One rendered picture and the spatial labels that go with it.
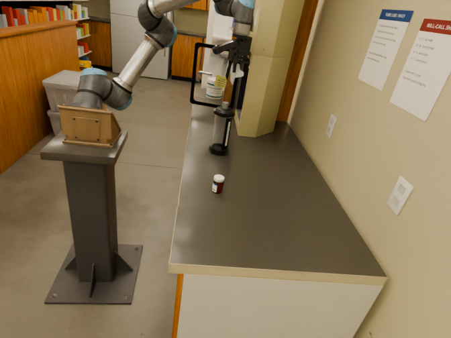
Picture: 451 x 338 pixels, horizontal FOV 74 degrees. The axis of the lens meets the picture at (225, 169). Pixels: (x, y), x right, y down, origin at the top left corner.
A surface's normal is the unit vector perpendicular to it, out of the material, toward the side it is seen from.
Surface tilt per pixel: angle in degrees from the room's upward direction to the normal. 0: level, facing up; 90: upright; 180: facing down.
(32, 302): 0
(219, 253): 1
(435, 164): 90
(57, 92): 96
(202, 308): 90
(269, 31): 90
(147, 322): 0
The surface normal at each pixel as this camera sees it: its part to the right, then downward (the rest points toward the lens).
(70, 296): 0.14, -0.86
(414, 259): -0.99, -0.10
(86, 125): 0.05, 0.49
